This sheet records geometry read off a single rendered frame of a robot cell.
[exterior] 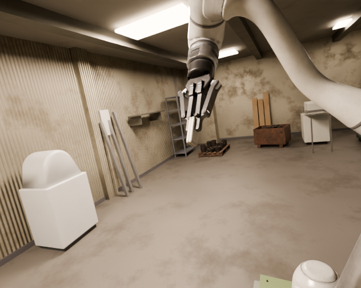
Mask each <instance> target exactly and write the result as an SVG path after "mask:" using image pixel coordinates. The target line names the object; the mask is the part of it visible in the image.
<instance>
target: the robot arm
mask: <svg viewBox="0 0 361 288"><path fill-rule="evenodd" d="M188 6H189V26H188V48H189V50H188V58H187V68H188V73H187V80H188V83H187V85H186V88H185V89H184V90H183V91H181V90H179V91H178V95H179V96H180V110H181V117H182V118H183V119H184V120H185V121H186V122H187V125H186V131H187V139H186V143H188V144H189V145H191V146H192V147H194V146H197V145H198V136H199V131H201V130H202V122H203V120H204V119H205V118H206V117H207V118H209V117H210V115H211V112H212V108H213V106H214V103H215V100H216V96H217V94H218V91H219V90H220V88H221V87H222V84H221V83H220V82H219V81H218V79H215V80H214V73H215V71H216V70H217V68H218V58H219V51H220V50H221V47H222V42H223V39H224V29H225V23H226V21H228V20H229V19H231V18H232V17H235V16H241V17H245V18H247V19H249V20H251V21H252V22H253V23H255V24H256V25H257V26H258V27H259V29H260V30H261V32H262V33H263V35H264V36H265V38H266V39H267V41H268V43H269V44H270V46H271V48H272V49H273V51H274V53H275V54H276V56H277V57H278V59H279V61H280V63H281V64H282V66H283V68H284V69H285V71H286V73H287V74H288V76H289V77H290V79H291V80H292V82H293V83H294V85H295V86H296V87H297V88H298V89H299V90H300V91H301V92H302V93H303V94H304V95H305V96H306V97H307V98H308V99H310V100H311V101H313V102H314V103H315V104H317V105H318V106H320V107H321V108H323V109H324V110H325V111H327V112H328V113H330V114H331V115H333V116H334V117H335V118H336V119H338V120H339V121H341V123H343V124H344V125H346V126H347V127H349V128H350V129H352V130H353V131H355V132H357V133H358V134H360V135H361V89H360V88H357V87H353V86H349V85H345V84H342V83H339V82H335V81H333V80H331V79H329V78H327V77H326V76H324V75H323V74H322V73H321V72H320V71H319V70H318V69H317V68H316V66H315V65H314V63H313V62H312V60H311V59H310V57H309V56H308V54H307V52H306V51H305V49H304V47H303V46H302V44H301V42H300V40H299V39H298V37H297V36H296V34H295V33H294V31H293V29H292V27H291V26H290V24H289V22H288V21H287V20H286V17H285V16H284V15H283V13H282V12H281V10H280V9H279V7H277V5H276V4H275V3H274V2H273V0H188ZM188 92H189V97H190V98H189V101H188V99H187V98H188ZM292 288H361V234H360V236H359V238H358V240H357V242H356V244H355V247H354V249H353V251H352V253H351V255H350V257H349V259H348V261H347V263H346V265H345V267H344V269H343V271H342V274H341V276H339V275H338V273H337V272H336V271H335V270H334V269H333V268H331V267H330V266H329V265H327V264H325V263H323V262H321V261H316V260H309V261H305V262H302V263H301V264H300V265H299V266H298V267H297V268H296V270H295V271H294V274H293V277H292Z"/></svg>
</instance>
